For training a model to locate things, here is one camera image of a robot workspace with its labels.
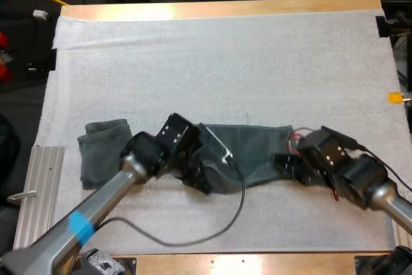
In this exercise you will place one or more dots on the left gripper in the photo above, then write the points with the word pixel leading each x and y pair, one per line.
pixel 180 136

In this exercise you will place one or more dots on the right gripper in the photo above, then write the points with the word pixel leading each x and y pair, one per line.
pixel 325 156

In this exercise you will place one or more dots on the grey-green towel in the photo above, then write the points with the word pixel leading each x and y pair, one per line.
pixel 254 149
pixel 99 159

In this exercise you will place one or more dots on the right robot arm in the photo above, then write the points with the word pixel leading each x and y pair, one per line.
pixel 383 194

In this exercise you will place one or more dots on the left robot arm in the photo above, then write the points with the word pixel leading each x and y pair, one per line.
pixel 106 197

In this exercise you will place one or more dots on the orange clip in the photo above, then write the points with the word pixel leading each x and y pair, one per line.
pixel 395 98

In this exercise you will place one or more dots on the dark clamp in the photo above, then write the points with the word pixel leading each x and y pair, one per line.
pixel 383 27
pixel 52 60

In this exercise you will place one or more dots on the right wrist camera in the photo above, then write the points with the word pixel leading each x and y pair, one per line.
pixel 341 138

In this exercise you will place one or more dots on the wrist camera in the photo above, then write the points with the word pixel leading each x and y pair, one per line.
pixel 219 146
pixel 341 138

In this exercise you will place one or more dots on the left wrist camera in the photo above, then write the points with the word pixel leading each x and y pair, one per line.
pixel 219 146

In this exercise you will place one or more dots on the ribbed aluminium rail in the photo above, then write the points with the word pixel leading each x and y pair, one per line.
pixel 38 197

